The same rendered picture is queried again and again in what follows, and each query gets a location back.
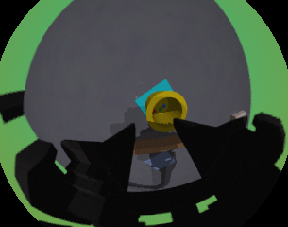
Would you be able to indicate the tan wooden flat bar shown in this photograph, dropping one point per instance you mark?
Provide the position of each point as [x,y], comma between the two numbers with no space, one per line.
[157,145]

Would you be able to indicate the olive yellow cup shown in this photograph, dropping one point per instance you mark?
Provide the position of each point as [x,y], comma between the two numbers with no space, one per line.
[175,107]

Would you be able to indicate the large beige wedge block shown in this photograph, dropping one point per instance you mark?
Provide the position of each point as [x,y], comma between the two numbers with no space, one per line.
[237,115]

